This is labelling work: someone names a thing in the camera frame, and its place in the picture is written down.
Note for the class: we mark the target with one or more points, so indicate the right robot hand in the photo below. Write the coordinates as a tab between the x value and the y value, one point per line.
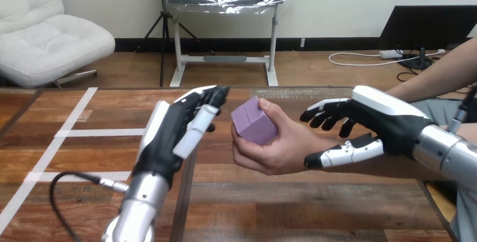
387	124

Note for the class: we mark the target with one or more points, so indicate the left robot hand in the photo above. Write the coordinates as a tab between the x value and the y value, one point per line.
164	136

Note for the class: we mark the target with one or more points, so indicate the person's hand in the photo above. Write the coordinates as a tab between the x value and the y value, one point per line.
287	147

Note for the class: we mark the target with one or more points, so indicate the purple block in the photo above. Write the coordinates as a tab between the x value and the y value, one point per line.
251	123

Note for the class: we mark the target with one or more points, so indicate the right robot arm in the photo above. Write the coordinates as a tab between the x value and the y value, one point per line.
447	150

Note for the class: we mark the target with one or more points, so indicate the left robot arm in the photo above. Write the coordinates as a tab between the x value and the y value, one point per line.
139	206

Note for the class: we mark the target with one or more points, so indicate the white power strip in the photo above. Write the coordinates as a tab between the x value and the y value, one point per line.
389	54

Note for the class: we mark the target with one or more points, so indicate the white desk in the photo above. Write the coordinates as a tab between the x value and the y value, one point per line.
223	59

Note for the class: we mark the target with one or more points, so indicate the black tripod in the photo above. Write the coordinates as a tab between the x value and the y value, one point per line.
163	31

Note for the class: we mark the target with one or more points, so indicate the dark screen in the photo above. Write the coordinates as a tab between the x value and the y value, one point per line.
425	26

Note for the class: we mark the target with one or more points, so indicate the white cushioned chair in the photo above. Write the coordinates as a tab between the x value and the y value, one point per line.
48	35

